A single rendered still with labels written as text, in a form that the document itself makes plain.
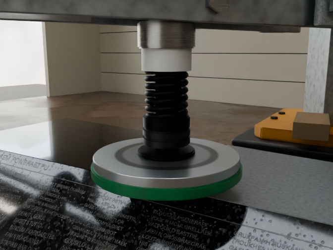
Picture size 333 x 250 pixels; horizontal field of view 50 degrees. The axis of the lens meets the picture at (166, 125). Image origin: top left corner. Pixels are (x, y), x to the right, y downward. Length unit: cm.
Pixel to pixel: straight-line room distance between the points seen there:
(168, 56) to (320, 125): 71
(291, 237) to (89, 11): 36
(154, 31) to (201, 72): 721
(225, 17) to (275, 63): 650
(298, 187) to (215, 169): 17
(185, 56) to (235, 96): 686
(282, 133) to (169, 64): 82
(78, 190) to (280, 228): 34
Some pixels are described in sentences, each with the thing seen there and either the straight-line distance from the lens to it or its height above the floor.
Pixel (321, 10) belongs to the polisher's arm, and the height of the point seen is 108.
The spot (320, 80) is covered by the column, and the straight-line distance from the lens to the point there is 135.
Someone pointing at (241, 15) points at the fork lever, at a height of 108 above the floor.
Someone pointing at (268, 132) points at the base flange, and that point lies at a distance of 125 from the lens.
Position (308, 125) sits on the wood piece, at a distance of 111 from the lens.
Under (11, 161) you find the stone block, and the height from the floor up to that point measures 81.
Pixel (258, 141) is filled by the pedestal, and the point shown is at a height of 74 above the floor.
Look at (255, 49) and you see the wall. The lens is 711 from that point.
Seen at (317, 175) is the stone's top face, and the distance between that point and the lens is 66.
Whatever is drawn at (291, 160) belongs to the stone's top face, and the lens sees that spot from 72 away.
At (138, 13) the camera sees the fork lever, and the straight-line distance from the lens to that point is 44.
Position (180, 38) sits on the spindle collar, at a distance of 47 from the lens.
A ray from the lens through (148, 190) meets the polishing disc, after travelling 43.
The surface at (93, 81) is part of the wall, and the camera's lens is 956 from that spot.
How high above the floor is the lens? 103
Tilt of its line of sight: 12 degrees down
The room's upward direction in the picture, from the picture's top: straight up
